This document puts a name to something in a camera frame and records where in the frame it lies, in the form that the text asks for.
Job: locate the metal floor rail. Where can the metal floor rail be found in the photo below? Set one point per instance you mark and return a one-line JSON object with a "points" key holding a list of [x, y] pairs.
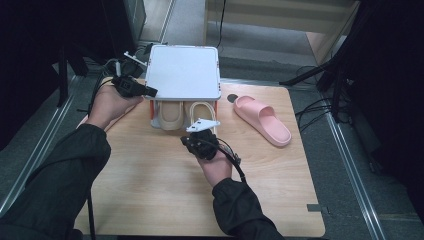
{"points": [[40, 133], [353, 173]]}

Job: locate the person's left hand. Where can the person's left hand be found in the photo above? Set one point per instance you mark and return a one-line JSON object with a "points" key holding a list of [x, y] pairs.
{"points": [[106, 106]]}

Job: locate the cream perforated clog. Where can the cream perforated clog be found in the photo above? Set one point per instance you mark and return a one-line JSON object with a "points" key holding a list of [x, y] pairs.
{"points": [[202, 111], [170, 116]]}

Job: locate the dark round table grommet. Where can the dark round table grommet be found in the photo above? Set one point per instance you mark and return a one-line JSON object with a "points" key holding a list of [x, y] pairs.
{"points": [[232, 98]]}

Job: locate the pink slide slipper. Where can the pink slide slipper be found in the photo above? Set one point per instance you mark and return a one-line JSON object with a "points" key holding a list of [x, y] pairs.
{"points": [[115, 123], [263, 120]]}

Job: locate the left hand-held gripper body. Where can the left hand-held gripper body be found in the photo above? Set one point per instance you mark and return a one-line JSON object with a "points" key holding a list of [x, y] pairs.
{"points": [[128, 86]]}

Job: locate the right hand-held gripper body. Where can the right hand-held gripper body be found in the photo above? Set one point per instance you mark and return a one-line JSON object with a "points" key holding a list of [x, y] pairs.
{"points": [[201, 143]]}

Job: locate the grey tape strip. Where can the grey tape strip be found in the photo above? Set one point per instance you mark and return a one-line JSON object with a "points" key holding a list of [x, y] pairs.
{"points": [[316, 208]]}

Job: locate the black tripod stand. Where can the black tripod stand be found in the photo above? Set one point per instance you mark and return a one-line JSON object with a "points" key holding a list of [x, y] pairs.
{"points": [[333, 76], [63, 76]]}

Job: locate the light wooden cabinet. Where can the light wooden cabinet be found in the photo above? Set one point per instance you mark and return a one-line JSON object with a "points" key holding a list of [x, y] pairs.
{"points": [[283, 20]]}

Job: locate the black curtain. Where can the black curtain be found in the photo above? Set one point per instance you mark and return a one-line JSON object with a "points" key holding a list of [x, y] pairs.
{"points": [[23, 66], [393, 83]]}

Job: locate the person's right hand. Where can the person's right hand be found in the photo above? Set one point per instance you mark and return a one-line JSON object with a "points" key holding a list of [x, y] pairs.
{"points": [[216, 170]]}

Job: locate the dark cabinet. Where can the dark cabinet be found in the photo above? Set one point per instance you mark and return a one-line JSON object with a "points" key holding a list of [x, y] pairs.
{"points": [[128, 23]]}

